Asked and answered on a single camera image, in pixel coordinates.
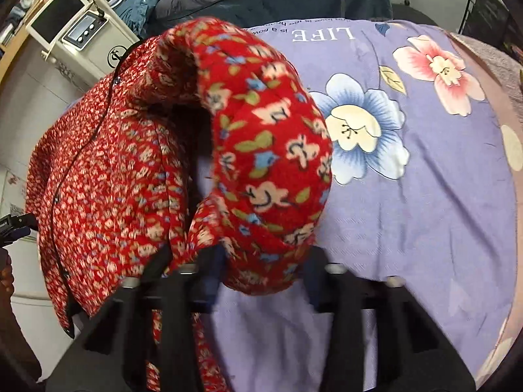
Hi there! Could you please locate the person's left hand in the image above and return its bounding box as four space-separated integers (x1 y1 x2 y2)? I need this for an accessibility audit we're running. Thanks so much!
0 250 16 295

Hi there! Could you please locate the white framed dark screen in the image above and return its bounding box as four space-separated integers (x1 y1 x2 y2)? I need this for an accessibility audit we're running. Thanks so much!
25 0 88 46

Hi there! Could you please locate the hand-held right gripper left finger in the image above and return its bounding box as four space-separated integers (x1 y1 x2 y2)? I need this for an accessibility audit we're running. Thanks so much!
83 248 226 392

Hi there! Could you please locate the purple floral bedsheet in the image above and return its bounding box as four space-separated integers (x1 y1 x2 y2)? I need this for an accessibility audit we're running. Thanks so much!
200 16 516 392

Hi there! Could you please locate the brown fuzzy blanket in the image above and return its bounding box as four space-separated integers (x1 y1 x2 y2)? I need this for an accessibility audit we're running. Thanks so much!
449 30 523 131

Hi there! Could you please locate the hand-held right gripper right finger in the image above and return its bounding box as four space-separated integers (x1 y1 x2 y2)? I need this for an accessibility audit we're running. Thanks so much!
303 248 451 392

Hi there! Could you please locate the red floral quilted jacket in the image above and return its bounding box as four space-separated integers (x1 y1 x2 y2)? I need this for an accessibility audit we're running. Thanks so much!
25 16 333 392

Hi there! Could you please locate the black metal chair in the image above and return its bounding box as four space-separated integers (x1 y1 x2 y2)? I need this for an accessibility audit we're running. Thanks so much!
460 0 516 52

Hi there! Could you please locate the person's left forearm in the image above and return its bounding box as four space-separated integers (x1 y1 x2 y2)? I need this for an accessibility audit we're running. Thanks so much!
0 294 42 382

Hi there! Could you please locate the white appliance cabinet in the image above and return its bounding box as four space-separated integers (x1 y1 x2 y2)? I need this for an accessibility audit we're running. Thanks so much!
41 0 142 90

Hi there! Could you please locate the wooden shelf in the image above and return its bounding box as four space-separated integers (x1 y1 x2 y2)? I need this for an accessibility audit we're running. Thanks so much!
0 0 95 80

